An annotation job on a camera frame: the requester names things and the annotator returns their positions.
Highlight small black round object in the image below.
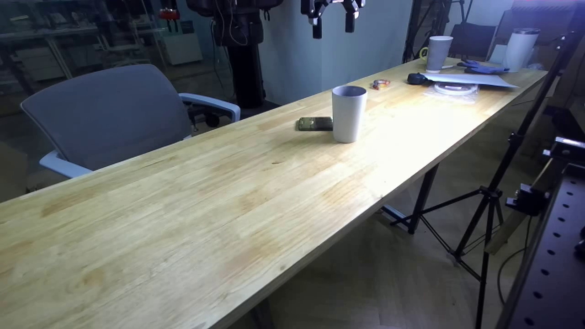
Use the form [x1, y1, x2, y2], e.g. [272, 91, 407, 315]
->
[405, 71, 429, 87]

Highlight black perforated breadboard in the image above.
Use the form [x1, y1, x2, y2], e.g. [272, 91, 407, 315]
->
[495, 171, 585, 329]

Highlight blue cloth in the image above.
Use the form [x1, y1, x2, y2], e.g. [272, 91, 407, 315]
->
[457, 56, 511, 76]

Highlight dark monitor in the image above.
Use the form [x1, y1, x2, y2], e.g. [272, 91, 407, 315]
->
[447, 21, 500, 63]

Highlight white ceramic mug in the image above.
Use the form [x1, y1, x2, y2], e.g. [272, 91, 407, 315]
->
[329, 83, 369, 146]

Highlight white flat paper pad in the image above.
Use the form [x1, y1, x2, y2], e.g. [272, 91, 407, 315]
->
[424, 71, 515, 93]

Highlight small red background item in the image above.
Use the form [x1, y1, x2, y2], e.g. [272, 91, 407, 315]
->
[157, 3, 180, 23]

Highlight black table clamp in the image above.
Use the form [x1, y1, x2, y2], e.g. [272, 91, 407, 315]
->
[502, 180, 552, 217]

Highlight shiny dark smartphone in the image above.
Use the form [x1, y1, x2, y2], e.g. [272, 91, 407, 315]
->
[294, 114, 336, 133]

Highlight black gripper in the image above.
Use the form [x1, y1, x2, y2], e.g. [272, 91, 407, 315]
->
[299, 0, 367, 40]

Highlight grey paper cup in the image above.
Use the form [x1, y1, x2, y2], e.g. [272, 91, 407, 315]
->
[424, 32, 457, 76]

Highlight black table leg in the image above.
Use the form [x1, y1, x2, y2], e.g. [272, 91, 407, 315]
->
[405, 162, 440, 237]

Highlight white paper roll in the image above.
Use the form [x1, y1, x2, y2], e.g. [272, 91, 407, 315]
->
[500, 27, 542, 74]

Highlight black background stand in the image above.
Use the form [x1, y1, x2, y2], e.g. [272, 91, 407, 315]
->
[184, 0, 285, 114]

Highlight black camera tripod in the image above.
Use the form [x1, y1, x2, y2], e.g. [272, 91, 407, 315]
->
[382, 25, 585, 329]

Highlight white background box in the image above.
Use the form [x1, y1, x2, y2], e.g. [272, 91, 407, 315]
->
[159, 30, 204, 67]

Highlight small orange red item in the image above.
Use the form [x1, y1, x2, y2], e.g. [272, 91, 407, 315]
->
[369, 76, 393, 93]

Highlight white coiled cable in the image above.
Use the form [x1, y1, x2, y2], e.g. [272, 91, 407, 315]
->
[433, 82, 482, 100]

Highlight grey office chair white armrests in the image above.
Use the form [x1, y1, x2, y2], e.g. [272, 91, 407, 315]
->
[18, 61, 243, 180]

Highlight grey topped camera device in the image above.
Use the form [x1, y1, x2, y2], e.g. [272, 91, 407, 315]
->
[539, 135, 585, 180]

